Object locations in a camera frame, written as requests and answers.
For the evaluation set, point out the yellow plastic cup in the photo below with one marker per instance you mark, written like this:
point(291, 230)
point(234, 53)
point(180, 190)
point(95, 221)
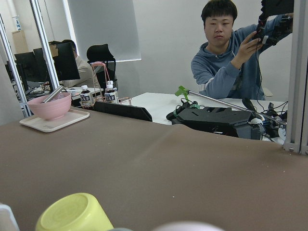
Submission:
point(75, 212)

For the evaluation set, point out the cream plastic serving tray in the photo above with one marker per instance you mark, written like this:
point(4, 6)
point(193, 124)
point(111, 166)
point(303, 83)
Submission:
point(47, 126)

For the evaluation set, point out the seated person beige shirt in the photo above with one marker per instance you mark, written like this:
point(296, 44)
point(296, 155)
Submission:
point(71, 70)

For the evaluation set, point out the white bottle middle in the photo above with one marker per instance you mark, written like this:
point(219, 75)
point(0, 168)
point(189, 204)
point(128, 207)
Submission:
point(111, 94)

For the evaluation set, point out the white bottle upper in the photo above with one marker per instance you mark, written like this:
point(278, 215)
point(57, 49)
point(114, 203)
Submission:
point(86, 97)

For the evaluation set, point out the white wire cup holder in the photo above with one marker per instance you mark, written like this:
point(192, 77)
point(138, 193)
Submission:
point(7, 219)

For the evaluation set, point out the white bottle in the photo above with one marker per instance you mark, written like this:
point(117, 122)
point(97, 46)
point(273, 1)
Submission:
point(86, 97)
point(111, 94)

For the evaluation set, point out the pink bowl of ice cubes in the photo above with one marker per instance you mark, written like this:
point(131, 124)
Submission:
point(54, 109)

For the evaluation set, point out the aluminium frame post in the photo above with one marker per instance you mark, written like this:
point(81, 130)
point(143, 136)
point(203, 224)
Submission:
point(297, 122)

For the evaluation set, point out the person in blue hoodie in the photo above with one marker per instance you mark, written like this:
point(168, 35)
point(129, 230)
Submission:
point(226, 65)

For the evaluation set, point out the black headset device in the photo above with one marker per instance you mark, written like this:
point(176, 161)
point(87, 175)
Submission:
point(219, 120)

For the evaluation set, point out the pink plastic cup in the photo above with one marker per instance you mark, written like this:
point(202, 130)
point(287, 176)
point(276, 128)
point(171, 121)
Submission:
point(187, 226)

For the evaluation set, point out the black flat bar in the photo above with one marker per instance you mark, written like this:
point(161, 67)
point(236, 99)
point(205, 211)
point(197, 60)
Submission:
point(123, 110)

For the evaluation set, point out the metal scoop with black tip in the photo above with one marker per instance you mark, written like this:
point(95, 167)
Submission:
point(53, 94)

